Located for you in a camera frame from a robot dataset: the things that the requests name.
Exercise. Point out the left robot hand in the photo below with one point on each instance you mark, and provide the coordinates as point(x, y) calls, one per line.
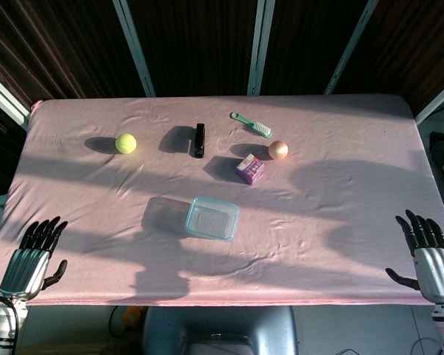
point(24, 268)

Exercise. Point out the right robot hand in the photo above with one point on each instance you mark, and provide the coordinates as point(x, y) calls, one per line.
point(434, 266)

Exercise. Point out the clear plastic container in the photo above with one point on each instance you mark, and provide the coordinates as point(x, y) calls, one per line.
point(211, 236)

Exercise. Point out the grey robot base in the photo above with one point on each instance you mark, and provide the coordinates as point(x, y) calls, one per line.
point(222, 329)

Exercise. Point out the purple cardboard box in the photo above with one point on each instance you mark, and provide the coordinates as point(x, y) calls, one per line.
point(251, 170)

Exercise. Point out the orange device under table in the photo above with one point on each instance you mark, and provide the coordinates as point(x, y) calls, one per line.
point(133, 317)

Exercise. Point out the pink tablecloth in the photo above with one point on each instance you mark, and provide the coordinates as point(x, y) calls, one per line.
point(318, 229)

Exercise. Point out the black floor object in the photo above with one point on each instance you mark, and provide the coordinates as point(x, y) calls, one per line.
point(438, 138)

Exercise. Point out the yellow tennis ball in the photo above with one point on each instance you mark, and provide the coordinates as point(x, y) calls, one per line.
point(126, 143)

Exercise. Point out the orange onion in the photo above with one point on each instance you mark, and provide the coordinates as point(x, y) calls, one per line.
point(278, 150)

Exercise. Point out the black stapler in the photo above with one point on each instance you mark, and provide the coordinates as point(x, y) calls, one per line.
point(200, 142)

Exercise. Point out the green cleaning brush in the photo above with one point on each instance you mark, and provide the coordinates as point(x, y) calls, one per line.
point(257, 125)

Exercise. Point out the light blue frame bar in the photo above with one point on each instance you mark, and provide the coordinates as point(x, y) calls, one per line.
point(436, 100)
point(5, 100)
point(135, 48)
point(260, 48)
point(349, 48)

